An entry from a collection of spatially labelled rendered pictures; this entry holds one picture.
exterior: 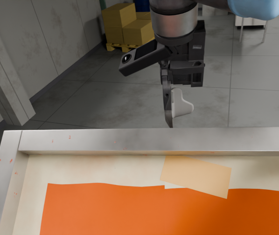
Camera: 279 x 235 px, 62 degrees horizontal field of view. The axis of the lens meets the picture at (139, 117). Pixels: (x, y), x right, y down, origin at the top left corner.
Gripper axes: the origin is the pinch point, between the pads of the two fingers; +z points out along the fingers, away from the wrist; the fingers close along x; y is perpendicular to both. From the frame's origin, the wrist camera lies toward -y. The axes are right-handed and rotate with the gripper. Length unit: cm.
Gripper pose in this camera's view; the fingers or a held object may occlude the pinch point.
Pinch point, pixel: (168, 102)
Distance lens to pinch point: 56.3
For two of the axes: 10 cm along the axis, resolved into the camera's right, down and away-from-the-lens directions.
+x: 0.9, -8.1, 5.8
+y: 9.8, -0.2, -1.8
